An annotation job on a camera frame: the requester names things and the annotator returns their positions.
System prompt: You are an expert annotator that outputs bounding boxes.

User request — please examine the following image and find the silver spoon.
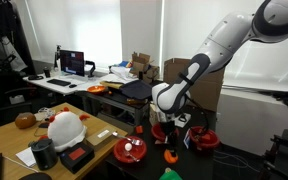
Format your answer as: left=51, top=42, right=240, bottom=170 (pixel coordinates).
left=111, top=131, right=143, bottom=147

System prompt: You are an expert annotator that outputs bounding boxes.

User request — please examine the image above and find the small flat cardboard box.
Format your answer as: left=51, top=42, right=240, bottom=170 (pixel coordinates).
left=83, top=124, right=119, bottom=148

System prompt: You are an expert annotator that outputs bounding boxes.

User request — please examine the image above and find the wooden table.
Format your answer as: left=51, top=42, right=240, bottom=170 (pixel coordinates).
left=0, top=102, right=128, bottom=180

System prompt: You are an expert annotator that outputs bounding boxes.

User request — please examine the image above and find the small white ball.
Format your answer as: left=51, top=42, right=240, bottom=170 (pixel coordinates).
left=123, top=142, right=134, bottom=152

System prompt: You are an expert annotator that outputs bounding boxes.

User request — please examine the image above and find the white plush toy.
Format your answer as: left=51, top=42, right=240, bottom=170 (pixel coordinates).
left=38, top=106, right=91, bottom=153

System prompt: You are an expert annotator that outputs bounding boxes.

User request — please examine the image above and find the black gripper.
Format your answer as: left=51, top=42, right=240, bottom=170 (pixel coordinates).
left=159, top=120, right=179, bottom=156

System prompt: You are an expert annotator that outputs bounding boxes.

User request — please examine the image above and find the large cardboard box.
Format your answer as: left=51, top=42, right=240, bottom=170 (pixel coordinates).
left=163, top=57, right=226, bottom=113

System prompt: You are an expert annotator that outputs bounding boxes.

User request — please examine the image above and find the small open cardboard box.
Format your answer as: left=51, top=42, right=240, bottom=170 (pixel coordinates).
left=129, top=52, right=161, bottom=84

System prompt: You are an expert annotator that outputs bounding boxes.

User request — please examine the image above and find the black office chair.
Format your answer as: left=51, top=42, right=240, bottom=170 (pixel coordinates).
left=0, top=84, right=35, bottom=131

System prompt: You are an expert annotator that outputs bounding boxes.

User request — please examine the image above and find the white paper pile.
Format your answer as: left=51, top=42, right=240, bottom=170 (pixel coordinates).
left=98, top=64, right=140, bottom=85

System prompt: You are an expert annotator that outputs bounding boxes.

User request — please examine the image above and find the white paper sheet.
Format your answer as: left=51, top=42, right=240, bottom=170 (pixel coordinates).
left=15, top=146, right=38, bottom=168

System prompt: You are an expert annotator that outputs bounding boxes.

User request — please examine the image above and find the black computer monitor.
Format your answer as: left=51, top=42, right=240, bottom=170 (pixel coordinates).
left=58, top=49, right=86, bottom=78

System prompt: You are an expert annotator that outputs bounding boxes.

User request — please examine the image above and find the green toy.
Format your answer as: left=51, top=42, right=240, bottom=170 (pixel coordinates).
left=159, top=167, right=183, bottom=180

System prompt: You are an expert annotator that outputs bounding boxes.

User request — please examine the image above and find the blue grey plastic bin lid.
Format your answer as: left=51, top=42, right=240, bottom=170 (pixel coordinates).
left=118, top=79, right=153, bottom=101

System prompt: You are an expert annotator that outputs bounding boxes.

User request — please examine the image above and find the red plastic bowl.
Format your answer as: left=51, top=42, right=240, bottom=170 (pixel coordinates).
left=113, top=135, right=148, bottom=164
left=150, top=122, right=181, bottom=144
left=188, top=125, right=221, bottom=150

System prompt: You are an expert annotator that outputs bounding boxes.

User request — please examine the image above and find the brown ball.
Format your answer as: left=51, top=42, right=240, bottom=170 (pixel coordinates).
left=14, top=111, right=38, bottom=130

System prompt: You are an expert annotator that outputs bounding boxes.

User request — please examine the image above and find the white blue packet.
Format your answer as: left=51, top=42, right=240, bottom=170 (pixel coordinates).
left=183, top=128, right=193, bottom=150

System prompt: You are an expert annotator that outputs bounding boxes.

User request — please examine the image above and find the clear glass bowl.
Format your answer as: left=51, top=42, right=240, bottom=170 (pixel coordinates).
left=33, top=106, right=57, bottom=123

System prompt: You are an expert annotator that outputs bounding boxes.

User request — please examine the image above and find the white office desk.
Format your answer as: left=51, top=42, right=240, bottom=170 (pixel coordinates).
left=22, top=71, right=118, bottom=98

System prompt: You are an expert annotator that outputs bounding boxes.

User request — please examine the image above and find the orange bowl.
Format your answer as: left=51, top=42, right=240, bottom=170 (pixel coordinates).
left=86, top=84, right=108, bottom=96

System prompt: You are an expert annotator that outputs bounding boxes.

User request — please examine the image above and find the black box with red label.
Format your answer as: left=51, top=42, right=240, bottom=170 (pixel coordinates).
left=58, top=141, right=96, bottom=175

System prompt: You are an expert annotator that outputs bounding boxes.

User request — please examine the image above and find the black mug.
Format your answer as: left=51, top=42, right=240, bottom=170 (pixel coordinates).
left=28, top=137, right=59, bottom=172
left=43, top=66, right=52, bottom=79

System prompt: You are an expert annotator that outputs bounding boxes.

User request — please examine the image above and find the black oval case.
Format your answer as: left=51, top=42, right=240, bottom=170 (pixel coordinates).
left=18, top=171, right=53, bottom=180

